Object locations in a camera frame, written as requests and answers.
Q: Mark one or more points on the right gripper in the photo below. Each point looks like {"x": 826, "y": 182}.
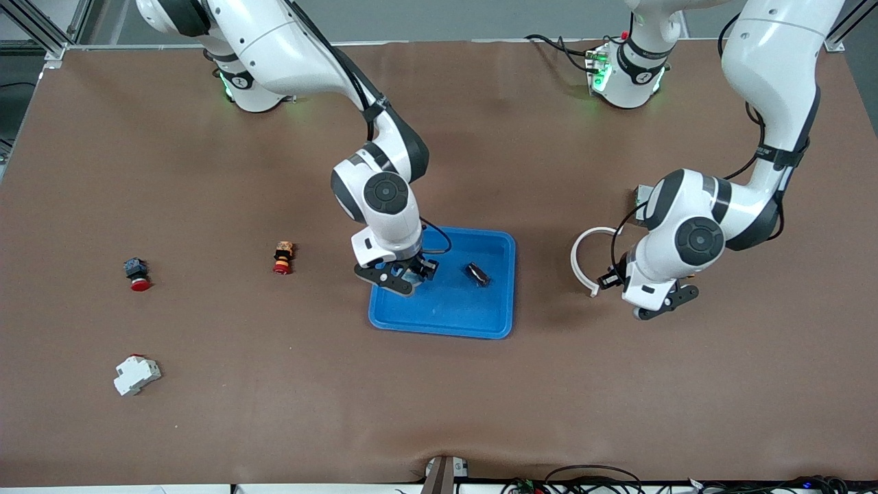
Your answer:
{"x": 423, "y": 265}

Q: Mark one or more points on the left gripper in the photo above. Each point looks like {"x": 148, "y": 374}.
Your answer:
{"x": 610, "y": 279}

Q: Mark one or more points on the blue bell with cream button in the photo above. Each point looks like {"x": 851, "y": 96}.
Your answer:
{"x": 413, "y": 278}

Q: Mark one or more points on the dark brown electrolytic capacitor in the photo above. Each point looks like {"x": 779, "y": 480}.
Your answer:
{"x": 477, "y": 274}

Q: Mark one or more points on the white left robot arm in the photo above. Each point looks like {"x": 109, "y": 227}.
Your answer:
{"x": 699, "y": 240}

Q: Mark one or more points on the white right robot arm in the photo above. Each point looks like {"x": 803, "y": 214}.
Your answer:
{"x": 274, "y": 48}

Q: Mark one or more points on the blue plastic tray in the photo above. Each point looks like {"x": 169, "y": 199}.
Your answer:
{"x": 453, "y": 309}

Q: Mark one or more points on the white curved pipe clamp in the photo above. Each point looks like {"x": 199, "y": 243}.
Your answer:
{"x": 573, "y": 259}

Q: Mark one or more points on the silver metal power supply box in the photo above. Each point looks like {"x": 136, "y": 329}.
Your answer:
{"x": 639, "y": 200}

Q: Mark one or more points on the red yellow emergency button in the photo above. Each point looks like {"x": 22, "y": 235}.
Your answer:
{"x": 283, "y": 258}

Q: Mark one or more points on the red emergency stop button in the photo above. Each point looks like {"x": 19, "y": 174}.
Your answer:
{"x": 137, "y": 273}

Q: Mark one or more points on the white circuit breaker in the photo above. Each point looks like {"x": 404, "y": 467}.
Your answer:
{"x": 136, "y": 374}

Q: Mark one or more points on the aluminium frame profile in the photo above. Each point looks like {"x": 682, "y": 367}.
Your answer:
{"x": 835, "y": 45}
{"x": 48, "y": 36}

